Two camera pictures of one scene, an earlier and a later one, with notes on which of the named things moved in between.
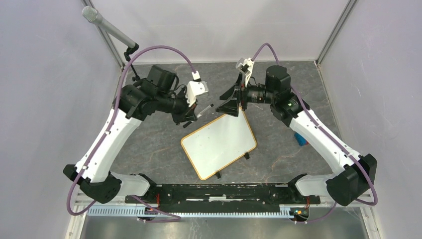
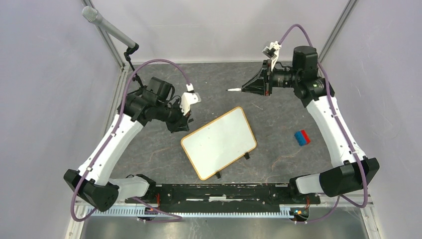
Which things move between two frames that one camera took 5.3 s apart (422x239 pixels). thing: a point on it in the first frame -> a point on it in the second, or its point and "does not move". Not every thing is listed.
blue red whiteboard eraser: x=301 y=140 does not move
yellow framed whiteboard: x=215 y=145 does not move
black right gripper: x=231 y=107 -> x=260 y=83
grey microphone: x=92 y=15 does not move
